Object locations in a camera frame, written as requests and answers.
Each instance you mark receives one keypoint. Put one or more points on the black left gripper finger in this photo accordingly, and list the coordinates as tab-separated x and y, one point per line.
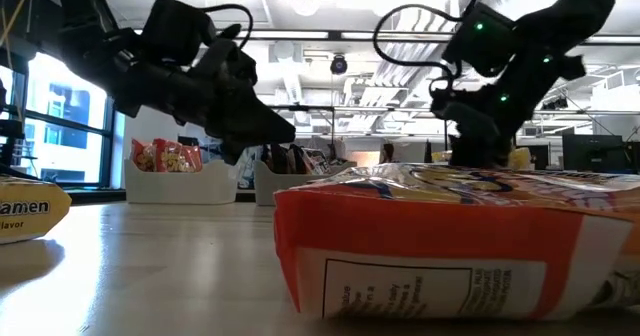
250	123

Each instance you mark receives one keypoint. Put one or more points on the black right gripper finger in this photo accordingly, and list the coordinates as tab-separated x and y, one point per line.
475	151

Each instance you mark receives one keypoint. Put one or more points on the yellow Maruchan ramen pack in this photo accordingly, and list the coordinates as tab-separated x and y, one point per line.
30	211
442	157
520	158

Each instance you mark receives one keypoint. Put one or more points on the red Saucy Noods pack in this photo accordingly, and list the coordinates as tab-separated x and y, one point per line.
142	158
425	231
175	158

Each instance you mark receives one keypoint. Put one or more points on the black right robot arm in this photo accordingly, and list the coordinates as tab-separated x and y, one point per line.
575	16

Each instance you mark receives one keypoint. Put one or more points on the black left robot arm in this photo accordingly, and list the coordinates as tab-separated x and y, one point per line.
85	26

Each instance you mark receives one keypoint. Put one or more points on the grey plastic bin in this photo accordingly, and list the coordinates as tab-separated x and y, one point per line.
280	191

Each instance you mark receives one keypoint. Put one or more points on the white plastic bin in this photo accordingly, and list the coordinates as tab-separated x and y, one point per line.
175	188

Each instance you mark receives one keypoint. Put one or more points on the black overhead light bar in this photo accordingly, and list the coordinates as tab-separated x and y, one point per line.
300	35

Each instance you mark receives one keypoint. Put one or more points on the black ceiling spotlight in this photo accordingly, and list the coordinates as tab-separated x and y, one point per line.
338	65

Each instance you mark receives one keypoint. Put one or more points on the black background monitor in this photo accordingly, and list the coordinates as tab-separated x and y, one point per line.
592	153

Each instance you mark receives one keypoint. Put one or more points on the silver snack packet bottom-right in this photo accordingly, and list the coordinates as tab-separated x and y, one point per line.
620	288

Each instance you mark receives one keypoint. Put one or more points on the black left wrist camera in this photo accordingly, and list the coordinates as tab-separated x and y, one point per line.
175	31

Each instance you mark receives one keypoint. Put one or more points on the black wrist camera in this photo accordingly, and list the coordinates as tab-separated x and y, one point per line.
480	43
175	31

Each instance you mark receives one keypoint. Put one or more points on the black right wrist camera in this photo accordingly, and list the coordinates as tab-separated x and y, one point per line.
480	43

